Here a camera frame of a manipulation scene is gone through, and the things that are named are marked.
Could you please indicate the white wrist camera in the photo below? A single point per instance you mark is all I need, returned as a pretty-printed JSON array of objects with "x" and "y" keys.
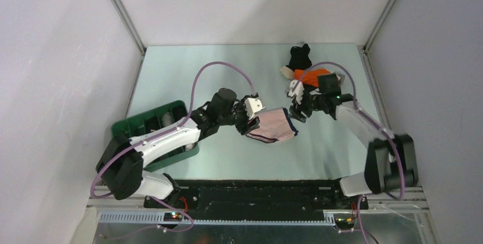
[
  {"x": 295, "y": 91},
  {"x": 253, "y": 105}
]

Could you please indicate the green divided storage tray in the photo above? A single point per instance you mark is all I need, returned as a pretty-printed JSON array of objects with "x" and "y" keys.
[{"x": 150, "y": 121}]

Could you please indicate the cream underwear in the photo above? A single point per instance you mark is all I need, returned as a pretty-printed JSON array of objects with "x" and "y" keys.
[{"x": 287, "y": 72}]

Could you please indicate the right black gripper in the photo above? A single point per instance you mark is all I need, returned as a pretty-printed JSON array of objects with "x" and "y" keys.
[{"x": 297, "y": 116}]

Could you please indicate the light pink underwear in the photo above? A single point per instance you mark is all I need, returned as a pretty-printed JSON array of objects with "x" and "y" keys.
[{"x": 275, "y": 126}]

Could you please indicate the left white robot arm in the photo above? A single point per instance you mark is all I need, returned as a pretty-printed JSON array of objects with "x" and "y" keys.
[{"x": 122, "y": 166}]

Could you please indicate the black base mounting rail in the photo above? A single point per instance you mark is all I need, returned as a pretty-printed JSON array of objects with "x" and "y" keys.
[{"x": 260, "y": 200}]

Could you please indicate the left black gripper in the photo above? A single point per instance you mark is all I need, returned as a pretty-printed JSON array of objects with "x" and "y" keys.
[{"x": 252, "y": 125}]

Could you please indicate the aluminium frame post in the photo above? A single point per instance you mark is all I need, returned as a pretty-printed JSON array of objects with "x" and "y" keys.
[
  {"x": 129, "y": 25},
  {"x": 387, "y": 9}
]

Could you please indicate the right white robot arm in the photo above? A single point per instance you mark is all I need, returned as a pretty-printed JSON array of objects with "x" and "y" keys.
[{"x": 390, "y": 159}]

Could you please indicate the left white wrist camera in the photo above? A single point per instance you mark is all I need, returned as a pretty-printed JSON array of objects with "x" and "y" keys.
[{"x": 253, "y": 105}]

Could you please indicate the orange underwear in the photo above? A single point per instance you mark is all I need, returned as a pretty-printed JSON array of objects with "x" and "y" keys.
[{"x": 311, "y": 77}]

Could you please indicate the left aluminium frame post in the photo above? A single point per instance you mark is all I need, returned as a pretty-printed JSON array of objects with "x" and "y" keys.
[{"x": 129, "y": 25}]

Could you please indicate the grey mesh underwear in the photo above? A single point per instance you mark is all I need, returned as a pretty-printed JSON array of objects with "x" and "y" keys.
[{"x": 341, "y": 79}]

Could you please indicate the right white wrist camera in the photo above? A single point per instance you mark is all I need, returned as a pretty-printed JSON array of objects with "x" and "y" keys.
[{"x": 295, "y": 91}]

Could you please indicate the rolled white underwear in tray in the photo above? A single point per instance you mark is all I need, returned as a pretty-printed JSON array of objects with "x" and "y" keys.
[{"x": 167, "y": 120}]

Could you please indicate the right aluminium frame post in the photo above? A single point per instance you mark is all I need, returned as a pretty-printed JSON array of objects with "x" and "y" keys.
[{"x": 387, "y": 9}]

